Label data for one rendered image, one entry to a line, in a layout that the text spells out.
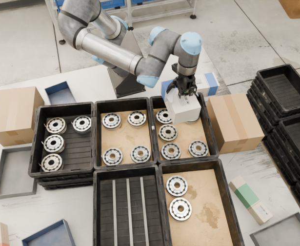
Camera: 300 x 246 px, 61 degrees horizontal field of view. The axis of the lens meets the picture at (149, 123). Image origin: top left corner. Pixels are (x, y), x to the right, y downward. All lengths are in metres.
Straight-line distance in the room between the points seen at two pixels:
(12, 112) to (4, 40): 2.08
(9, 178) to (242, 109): 1.35
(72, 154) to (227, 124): 0.84
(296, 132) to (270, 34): 1.67
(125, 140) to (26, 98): 0.64
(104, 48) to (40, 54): 2.27
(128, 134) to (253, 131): 0.68
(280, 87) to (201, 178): 1.22
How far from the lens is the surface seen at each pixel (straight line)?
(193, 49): 0.91
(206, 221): 1.26
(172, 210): 1.22
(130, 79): 1.62
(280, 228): 1.50
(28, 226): 1.49
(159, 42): 0.96
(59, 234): 1.42
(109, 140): 1.39
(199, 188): 1.30
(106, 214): 1.26
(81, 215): 1.41
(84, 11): 1.12
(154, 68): 0.95
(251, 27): 3.61
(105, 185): 1.30
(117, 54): 1.00
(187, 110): 1.12
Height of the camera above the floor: 2.04
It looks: 58 degrees down
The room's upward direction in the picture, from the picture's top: straight up
